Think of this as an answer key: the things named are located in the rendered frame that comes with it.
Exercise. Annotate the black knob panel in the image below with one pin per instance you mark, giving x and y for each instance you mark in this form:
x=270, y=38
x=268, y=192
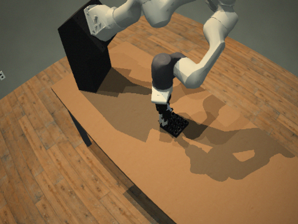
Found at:
x=176, y=124

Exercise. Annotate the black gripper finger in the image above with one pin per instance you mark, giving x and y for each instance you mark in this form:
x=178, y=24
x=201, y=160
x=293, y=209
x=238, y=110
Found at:
x=166, y=112
x=158, y=107

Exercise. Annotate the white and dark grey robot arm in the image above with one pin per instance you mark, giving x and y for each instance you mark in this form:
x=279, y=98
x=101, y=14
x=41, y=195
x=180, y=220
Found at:
x=107, y=22

